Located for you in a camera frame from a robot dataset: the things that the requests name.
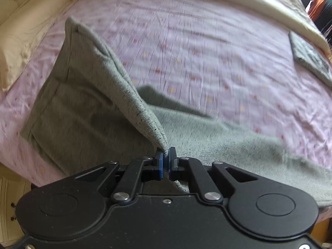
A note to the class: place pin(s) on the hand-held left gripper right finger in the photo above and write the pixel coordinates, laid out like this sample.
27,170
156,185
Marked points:
171,164

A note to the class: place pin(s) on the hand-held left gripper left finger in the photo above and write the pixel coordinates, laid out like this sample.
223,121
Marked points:
161,165

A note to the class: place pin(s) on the grey pants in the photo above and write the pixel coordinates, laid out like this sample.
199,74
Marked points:
77,103

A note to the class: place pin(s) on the pink patterned bed sheet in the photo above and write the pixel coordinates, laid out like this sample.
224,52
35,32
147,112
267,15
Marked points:
194,44

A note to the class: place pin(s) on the white bedside cabinet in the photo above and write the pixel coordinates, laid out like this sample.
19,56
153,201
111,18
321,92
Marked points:
10,194

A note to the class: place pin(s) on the folded dark grey cloth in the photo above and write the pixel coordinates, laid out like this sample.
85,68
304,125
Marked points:
307,54

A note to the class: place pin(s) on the cream pillow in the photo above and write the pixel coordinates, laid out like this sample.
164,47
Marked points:
28,28

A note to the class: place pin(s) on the hanging orange garment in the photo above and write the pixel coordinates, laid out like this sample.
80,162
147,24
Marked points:
317,6

